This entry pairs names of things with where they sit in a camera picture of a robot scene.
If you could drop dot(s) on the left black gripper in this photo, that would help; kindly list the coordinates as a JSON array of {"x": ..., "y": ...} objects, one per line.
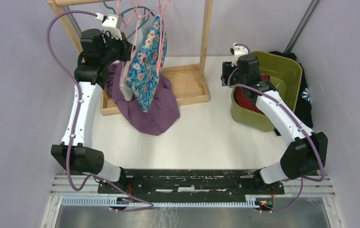
[{"x": 125, "y": 45}]

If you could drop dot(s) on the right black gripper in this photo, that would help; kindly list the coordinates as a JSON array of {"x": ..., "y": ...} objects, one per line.
[{"x": 226, "y": 68}]

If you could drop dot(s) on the red polka dot skirt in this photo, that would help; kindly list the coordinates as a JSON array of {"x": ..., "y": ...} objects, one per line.
[{"x": 246, "y": 98}]

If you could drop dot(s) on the white garment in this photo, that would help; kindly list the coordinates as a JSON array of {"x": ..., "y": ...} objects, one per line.
[{"x": 129, "y": 69}]

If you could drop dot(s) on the pink hanger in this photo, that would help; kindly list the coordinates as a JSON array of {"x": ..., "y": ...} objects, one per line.
[
  {"x": 133, "y": 22},
  {"x": 153, "y": 5},
  {"x": 161, "y": 37}
]

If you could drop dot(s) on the blue floral garment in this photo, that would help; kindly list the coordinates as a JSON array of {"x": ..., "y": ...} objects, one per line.
[{"x": 142, "y": 76}]

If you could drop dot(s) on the purple garment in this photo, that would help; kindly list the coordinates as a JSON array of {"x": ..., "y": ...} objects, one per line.
[{"x": 163, "y": 112}]

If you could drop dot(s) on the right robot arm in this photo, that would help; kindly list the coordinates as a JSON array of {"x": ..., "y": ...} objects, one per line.
[{"x": 306, "y": 150}]

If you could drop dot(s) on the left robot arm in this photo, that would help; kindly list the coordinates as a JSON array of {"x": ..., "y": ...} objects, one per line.
[{"x": 75, "y": 152}]

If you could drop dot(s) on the grey blue hanger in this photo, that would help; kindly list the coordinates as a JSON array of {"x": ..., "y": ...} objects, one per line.
[{"x": 141, "y": 13}]

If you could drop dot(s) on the green plastic basket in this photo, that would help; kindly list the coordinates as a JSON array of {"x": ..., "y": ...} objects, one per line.
[{"x": 285, "y": 74}]

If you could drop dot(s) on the wooden clothes rack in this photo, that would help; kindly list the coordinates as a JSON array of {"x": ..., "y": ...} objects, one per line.
[{"x": 188, "y": 81}]

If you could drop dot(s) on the black floral cloth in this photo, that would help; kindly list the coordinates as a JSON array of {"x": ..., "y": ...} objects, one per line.
[{"x": 303, "y": 105}]

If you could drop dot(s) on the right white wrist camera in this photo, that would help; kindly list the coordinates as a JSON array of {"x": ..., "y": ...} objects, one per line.
[{"x": 238, "y": 50}]

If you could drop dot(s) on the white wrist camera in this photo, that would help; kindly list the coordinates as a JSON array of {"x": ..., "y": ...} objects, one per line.
[
  {"x": 238, "y": 50},
  {"x": 111, "y": 25}
]

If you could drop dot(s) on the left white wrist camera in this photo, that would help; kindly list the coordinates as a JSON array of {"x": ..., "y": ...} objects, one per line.
[{"x": 111, "y": 25}]

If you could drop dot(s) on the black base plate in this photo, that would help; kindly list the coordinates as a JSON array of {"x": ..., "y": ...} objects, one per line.
[{"x": 195, "y": 186}]

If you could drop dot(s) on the aluminium rail frame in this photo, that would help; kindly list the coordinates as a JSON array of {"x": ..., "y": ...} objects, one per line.
[{"x": 309, "y": 206}]

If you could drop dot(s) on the white cable comb strip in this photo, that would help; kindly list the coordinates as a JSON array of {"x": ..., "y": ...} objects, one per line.
[{"x": 121, "y": 201}]

